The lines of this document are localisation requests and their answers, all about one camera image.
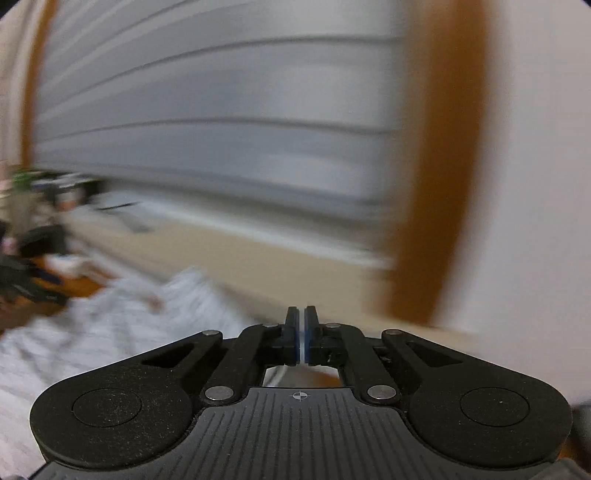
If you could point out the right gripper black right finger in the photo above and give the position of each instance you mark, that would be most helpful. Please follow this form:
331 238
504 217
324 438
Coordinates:
383 370

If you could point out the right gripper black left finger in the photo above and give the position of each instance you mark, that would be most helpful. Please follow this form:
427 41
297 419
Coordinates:
215 371

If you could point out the white patterned pajama garment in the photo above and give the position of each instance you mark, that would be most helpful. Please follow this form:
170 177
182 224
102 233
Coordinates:
126 318

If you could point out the green lidded bottle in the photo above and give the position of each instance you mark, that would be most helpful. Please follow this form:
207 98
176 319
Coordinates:
21 202

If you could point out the beige window sill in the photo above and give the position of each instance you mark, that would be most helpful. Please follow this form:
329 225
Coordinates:
264 277

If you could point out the grey window roller blind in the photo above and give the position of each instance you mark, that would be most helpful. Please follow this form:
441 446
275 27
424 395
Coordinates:
291 103

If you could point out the brown wooden window frame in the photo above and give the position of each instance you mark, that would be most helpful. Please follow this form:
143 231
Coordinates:
412 238

